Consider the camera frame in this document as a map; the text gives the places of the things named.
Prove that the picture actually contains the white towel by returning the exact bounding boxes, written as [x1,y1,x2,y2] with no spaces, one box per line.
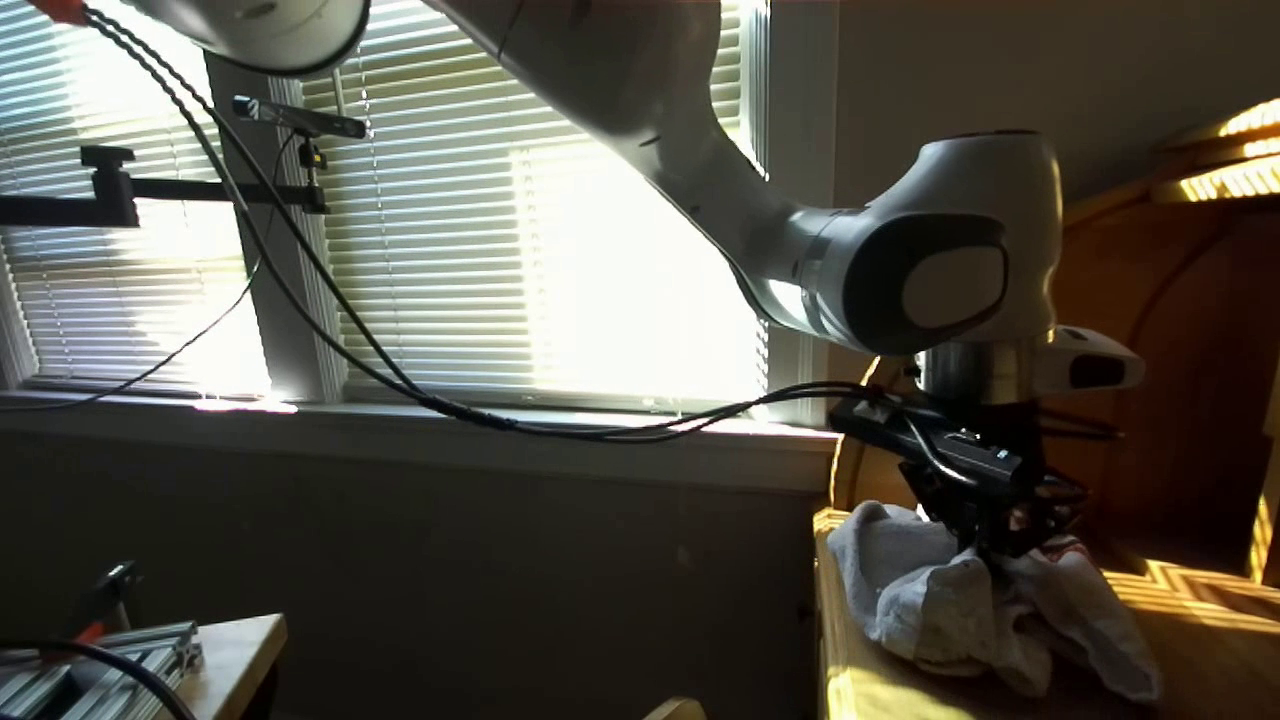
[823,501,1165,702]

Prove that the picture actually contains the red handled tool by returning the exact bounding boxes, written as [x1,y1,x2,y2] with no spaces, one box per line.
[71,560,140,639]

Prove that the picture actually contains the white window blinds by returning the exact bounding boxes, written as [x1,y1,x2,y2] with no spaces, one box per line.
[3,0,768,411]

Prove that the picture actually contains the wooden desk with drawers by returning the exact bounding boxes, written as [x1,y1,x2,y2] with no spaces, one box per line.
[812,106,1280,720]

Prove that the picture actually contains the small wooden side table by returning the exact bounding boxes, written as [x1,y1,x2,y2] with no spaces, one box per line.
[0,613,287,720]

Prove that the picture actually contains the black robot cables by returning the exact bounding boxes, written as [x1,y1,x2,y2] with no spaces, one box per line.
[76,2,1014,493]

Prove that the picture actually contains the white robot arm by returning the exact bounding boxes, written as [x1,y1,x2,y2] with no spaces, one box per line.
[425,0,1142,557]

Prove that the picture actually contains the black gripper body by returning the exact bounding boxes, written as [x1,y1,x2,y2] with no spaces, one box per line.
[900,404,1082,557]

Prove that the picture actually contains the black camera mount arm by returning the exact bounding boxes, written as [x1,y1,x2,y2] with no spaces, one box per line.
[0,97,369,228]

